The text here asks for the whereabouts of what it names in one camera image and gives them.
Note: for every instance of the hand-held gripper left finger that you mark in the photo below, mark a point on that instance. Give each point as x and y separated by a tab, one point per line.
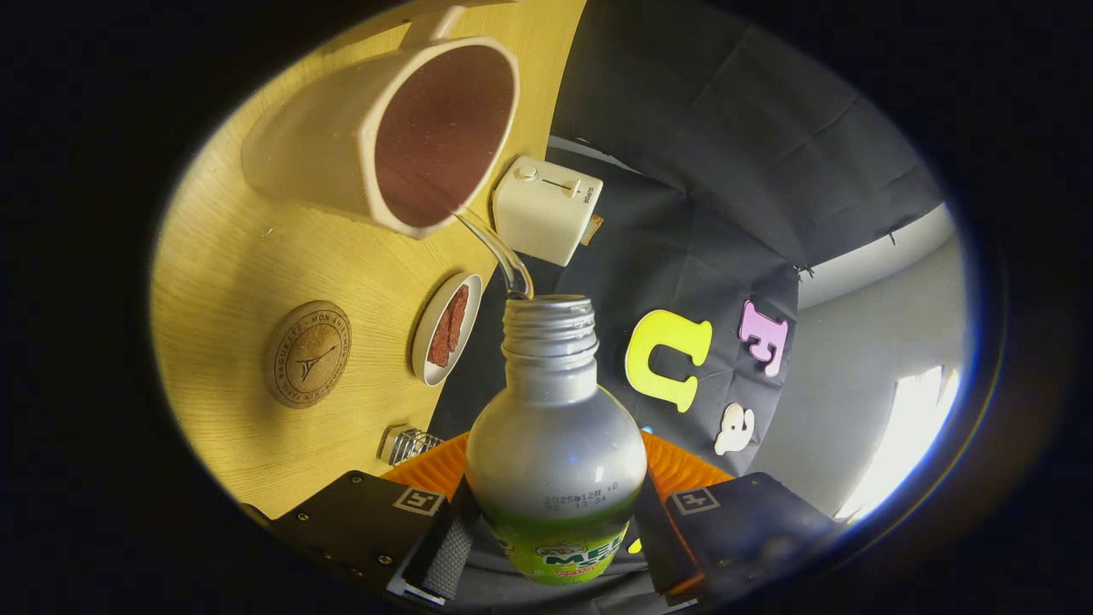
448	555

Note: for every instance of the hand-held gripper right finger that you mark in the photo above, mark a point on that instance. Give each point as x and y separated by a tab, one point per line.
657	547

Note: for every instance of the silver green juice bottle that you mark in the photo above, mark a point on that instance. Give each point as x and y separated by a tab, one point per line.
555	444

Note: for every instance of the round cork coaster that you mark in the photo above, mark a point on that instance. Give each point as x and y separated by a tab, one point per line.
307	354

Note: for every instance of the clear juice stream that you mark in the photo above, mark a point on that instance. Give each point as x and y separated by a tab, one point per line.
516	275

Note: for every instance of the small white plate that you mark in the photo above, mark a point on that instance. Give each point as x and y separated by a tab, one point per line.
427	359

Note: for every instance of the red meat slices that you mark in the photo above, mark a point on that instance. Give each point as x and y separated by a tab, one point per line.
448	329

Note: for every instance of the toast slice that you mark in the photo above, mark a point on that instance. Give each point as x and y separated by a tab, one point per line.
594	229

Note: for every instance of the white toaster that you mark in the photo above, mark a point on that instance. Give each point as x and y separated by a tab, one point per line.
538	213

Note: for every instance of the wooden table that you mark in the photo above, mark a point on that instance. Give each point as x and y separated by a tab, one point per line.
222	282

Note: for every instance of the black backdrop cloth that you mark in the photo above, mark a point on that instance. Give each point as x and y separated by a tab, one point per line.
726	154

